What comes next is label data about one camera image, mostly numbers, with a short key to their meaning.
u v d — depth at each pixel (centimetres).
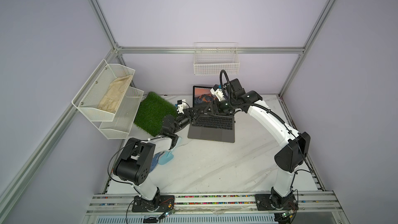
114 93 80
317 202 76
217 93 73
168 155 90
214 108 69
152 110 107
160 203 73
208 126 101
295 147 45
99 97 78
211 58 95
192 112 75
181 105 78
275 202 65
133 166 46
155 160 87
